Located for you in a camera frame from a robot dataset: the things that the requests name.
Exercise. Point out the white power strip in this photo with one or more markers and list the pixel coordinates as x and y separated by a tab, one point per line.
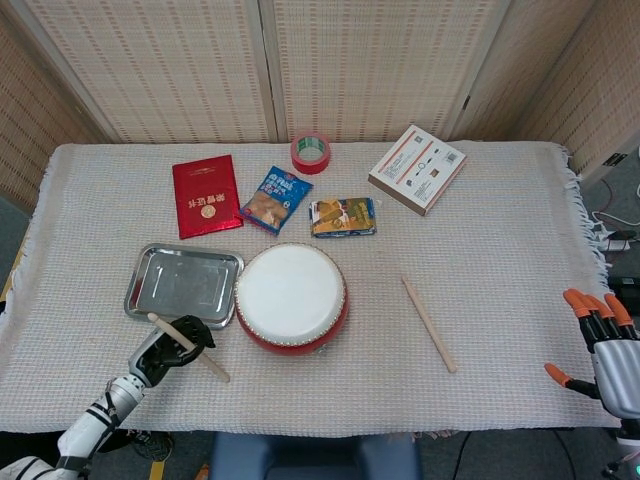
619	245

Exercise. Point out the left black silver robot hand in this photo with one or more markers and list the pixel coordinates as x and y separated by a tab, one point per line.
162	352

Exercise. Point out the yellow blue biscuit packet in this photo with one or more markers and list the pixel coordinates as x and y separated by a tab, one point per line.
345	216

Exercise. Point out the wooden drumstick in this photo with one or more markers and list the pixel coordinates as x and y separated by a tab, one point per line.
216	370
429	325

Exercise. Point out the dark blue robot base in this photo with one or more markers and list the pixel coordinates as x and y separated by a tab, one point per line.
310	457

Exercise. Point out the red tape roll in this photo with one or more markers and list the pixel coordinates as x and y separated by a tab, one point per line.
310	164

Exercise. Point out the red drum with white head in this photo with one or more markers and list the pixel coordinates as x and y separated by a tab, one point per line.
290	295

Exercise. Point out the black box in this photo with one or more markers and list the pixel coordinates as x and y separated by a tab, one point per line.
625	286

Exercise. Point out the blue snack packet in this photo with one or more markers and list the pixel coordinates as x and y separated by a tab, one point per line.
275	200

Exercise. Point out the black sneaker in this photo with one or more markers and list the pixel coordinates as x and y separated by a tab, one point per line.
152	445

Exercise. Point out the white woven tablecloth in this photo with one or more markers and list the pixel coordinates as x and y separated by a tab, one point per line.
500	260

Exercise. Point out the red certificate booklet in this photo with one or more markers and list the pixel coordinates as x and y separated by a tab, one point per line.
206	197

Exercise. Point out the stainless steel tray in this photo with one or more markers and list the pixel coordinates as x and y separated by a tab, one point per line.
182	282

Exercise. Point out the white orange cardboard box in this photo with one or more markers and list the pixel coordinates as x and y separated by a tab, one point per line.
417	170

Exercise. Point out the right orange-tipped silver robot hand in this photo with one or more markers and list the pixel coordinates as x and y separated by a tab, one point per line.
620	372

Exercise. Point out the bamboo folding screen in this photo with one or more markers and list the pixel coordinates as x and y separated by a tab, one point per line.
165	70

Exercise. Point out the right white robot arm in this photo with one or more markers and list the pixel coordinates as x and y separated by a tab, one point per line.
631	445

